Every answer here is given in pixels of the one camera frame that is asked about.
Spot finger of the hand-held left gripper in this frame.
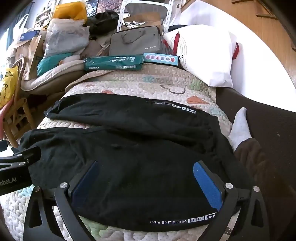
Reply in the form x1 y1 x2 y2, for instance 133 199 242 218
9 146 42 167

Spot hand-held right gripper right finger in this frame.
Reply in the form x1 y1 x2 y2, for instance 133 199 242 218
193 160 270 241

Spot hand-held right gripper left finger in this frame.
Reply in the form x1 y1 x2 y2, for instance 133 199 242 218
23 161 100 241

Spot black pants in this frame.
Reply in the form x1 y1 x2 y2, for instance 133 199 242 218
17 95 255 232

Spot wooden chair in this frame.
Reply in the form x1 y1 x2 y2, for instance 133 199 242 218
7 58 63 146

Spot pink cloth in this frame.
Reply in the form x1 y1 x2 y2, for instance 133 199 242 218
0 102 12 139

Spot person's white sock foot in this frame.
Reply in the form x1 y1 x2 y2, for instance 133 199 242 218
228 107 251 151

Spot yellow plastic bag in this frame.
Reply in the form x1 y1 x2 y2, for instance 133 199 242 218
0 66 19 109

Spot beige cushion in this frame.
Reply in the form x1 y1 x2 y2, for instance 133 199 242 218
21 56 85 93

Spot dark brown sofa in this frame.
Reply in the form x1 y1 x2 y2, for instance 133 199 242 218
215 87 296 186

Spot teal cushion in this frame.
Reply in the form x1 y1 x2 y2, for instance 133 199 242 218
37 53 77 77

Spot brown paper bag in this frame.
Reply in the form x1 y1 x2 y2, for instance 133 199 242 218
22 35 45 80

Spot quilted heart print blanket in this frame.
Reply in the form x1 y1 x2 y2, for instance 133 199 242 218
0 62 234 241

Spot clear plastic bag of clothes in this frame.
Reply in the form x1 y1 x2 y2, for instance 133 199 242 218
43 19 90 59

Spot green paper ream package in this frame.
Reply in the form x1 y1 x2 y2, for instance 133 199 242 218
83 54 144 71

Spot white plastic bag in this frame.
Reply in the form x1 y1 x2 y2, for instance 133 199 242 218
13 14 33 42

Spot white printed paper bag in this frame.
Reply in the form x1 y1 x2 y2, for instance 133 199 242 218
163 24 240 88

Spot light blue shapes box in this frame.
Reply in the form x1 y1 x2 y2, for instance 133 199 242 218
143 53 179 66

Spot grey laptop bag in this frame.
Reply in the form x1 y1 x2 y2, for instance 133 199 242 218
109 26 165 56

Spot black bag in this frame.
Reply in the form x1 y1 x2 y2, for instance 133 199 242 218
84 11 119 35

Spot cardboard box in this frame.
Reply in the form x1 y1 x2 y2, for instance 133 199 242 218
126 13 162 29

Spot white metal shelf rack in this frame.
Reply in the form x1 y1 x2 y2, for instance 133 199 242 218
117 0 175 37

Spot wall poster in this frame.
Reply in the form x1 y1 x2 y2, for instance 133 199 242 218
87 0 123 14

